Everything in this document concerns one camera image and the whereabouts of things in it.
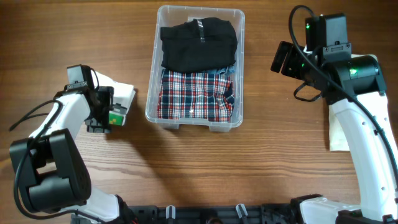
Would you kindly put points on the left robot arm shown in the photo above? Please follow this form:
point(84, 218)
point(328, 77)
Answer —
point(51, 178)

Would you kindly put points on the blue denim jeans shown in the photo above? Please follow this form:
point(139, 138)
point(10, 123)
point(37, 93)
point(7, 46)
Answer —
point(222, 71)

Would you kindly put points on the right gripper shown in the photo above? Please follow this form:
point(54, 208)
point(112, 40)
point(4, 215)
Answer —
point(290, 66)

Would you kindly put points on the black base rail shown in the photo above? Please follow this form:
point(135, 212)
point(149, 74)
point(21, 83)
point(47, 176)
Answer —
point(260, 214)

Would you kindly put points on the folded cream cloth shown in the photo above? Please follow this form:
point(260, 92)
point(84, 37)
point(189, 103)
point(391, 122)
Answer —
point(337, 137)

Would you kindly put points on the white printed shirt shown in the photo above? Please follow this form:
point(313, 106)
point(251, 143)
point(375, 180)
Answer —
point(123, 96)

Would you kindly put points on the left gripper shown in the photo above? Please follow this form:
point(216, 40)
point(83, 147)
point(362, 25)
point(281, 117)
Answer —
point(101, 124)

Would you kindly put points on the black garment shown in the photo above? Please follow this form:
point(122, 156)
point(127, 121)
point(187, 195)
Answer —
point(198, 45)

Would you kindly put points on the clear plastic storage bin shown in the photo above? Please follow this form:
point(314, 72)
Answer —
point(168, 16)

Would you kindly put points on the red navy plaid shirt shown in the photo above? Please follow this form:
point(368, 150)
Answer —
point(199, 95)

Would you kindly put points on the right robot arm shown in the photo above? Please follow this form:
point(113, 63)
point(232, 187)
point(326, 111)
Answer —
point(354, 88)

